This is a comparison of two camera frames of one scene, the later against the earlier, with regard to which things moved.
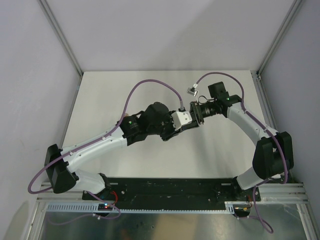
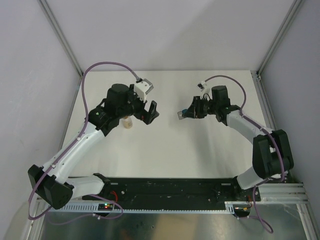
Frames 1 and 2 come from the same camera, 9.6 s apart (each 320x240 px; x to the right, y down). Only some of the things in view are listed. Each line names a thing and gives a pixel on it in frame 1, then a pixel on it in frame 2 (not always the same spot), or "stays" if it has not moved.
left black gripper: (171, 133) -> (146, 116)
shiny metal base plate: (88, 226) stays
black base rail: (150, 192) stays
